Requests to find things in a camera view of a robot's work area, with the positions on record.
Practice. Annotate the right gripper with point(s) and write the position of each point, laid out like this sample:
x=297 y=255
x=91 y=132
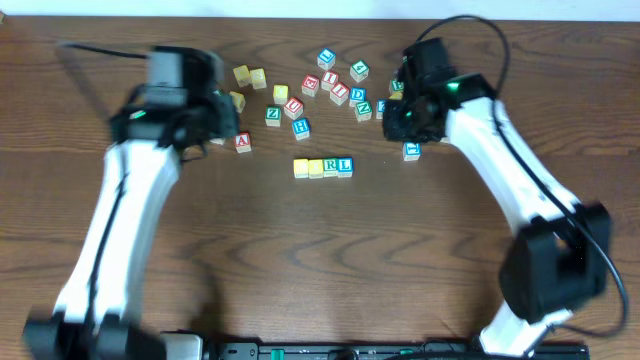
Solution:
x=400 y=120

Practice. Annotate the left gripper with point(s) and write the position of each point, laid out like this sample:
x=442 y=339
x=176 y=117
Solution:
x=223 y=115

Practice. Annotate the blue block l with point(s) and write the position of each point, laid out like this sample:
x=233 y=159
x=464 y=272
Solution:
x=345 y=167
x=326 y=59

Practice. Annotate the green block R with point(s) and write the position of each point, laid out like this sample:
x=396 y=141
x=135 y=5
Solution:
x=330 y=167

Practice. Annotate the yellow block C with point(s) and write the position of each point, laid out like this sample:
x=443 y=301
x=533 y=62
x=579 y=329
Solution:
x=301 y=168

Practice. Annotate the yellow block O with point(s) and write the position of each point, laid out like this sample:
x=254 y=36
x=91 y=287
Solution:
x=315 y=168

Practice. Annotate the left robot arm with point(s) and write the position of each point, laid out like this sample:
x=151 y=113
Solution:
x=97 y=313

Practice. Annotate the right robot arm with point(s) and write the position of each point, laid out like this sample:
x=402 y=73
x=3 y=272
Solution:
x=558 y=260

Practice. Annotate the yellow block beside green L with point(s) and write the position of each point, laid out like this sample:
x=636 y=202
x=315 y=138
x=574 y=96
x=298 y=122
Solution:
x=238 y=101

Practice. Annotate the yellow block near B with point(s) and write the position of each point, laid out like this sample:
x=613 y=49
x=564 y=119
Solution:
x=396 y=96

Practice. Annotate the blue block T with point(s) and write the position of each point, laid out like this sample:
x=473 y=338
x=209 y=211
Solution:
x=411 y=151

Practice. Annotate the blue block 2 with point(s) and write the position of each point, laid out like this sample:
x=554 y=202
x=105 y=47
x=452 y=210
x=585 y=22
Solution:
x=380 y=108

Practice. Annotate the red block A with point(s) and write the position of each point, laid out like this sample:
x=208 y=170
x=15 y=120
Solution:
x=243 y=142

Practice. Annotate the green block B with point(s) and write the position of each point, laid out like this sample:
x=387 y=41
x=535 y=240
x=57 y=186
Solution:
x=396 y=86

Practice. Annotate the yellow block upper left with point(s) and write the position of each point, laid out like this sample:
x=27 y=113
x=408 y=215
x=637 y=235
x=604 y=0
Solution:
x=242 y=75

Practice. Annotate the green block N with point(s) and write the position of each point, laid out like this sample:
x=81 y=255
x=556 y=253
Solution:
x=363 y=111

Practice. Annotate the yellow block S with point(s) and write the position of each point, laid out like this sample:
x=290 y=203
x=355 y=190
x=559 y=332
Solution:
x=258 y=78

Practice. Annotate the green block Z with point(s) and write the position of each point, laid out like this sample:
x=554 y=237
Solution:
x=273 y=116

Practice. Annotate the blue block D centre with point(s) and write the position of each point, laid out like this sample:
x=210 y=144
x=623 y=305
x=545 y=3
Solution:
x=357 y=95

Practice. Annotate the yellow block centre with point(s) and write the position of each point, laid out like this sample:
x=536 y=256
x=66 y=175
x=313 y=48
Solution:
x=280 y=94

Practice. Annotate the green block 4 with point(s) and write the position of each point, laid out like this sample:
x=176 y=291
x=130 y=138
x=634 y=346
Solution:
x=359 y=71

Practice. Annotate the red block U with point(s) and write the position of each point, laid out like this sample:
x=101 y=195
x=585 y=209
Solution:
x=293 y=108

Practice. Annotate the red block I lower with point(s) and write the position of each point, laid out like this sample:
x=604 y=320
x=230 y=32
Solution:
x=339 y=93

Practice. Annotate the red block i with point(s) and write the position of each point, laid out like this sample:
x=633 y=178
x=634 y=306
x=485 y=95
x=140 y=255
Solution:
x=339 y=93
x=329 y=79

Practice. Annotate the blue block H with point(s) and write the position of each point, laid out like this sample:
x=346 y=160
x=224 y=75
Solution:
x=301 y=129

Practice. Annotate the red block I upper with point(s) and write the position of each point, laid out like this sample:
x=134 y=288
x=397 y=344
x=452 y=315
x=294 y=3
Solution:
x=329 y=79

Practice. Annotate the red block E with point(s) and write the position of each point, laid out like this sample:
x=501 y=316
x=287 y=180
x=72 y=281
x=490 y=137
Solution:
x=310 y=85

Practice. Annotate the blue block top L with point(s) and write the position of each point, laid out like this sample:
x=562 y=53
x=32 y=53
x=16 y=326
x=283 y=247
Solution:
x=326 y=59

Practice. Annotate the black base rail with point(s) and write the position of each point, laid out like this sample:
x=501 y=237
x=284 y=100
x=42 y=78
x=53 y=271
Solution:
x=437 y=349

